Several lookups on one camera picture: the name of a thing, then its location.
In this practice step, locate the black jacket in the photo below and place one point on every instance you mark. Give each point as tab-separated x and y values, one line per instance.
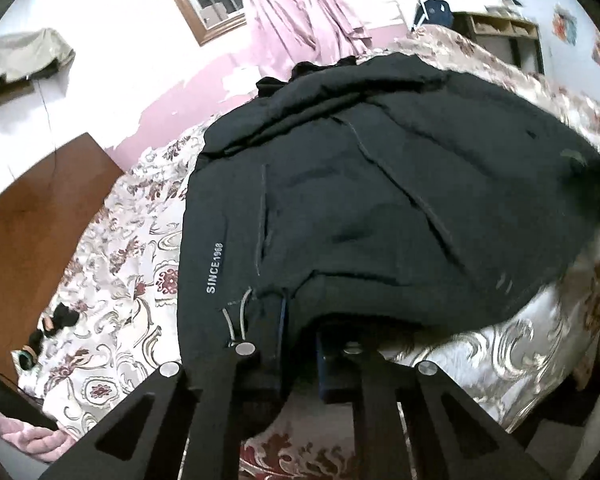
380	185

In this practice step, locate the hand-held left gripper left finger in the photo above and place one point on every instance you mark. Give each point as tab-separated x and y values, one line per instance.
282	317

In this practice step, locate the dark sock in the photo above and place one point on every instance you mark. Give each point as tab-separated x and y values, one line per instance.
30	350
62	317

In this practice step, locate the wooden headboard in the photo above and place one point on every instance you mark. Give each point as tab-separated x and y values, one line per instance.
30	235

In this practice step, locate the stack of papers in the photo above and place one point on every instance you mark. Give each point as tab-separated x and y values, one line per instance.
497	10

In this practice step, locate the beige cloth cover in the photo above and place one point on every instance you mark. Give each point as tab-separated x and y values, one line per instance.
20	57

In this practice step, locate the floral satin bedspread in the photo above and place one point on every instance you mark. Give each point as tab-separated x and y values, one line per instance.
130	260

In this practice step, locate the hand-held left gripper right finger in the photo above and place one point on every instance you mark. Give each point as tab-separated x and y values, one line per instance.
321	365

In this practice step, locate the pink fluffy cloth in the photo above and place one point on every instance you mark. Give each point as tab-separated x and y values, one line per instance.
20	432

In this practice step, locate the pink curtain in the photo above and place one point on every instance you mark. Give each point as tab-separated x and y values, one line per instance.
275	25
337	15

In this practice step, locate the dark blue backpack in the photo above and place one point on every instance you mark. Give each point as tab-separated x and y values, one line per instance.
436	12

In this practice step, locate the wooden shelf unit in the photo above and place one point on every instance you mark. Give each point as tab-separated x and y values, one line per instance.
527	47

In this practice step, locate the wooden framed barred window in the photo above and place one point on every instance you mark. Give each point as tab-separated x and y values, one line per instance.
200	30

